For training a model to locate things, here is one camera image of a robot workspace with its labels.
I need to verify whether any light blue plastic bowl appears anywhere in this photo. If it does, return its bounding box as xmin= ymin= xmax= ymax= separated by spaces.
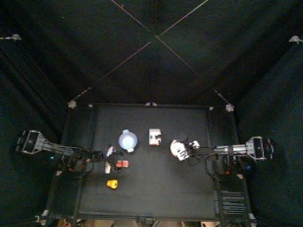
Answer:
xmin=117 ymin=129 xmax=140 ymax=153

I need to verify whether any white text warning label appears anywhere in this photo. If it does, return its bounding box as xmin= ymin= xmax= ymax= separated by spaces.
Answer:
xmin=218 ymin=190 xmax=245 ymax=216

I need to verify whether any yellow toy piece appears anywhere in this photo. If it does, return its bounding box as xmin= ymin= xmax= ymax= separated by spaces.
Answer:
xmin=105 ymin=179 xmax=120 ymax=190

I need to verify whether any black cloth curtain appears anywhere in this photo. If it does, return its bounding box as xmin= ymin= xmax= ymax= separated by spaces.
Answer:
xmin=0 ymin=0 xmax=303 ymax=227

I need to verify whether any thin diagonal brace string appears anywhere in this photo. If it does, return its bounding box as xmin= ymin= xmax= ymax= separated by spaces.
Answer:
xmin=72 ymin=0 xmax=210 ymax=101
xmin=109 ymin=0 xmax=229 ymax=105

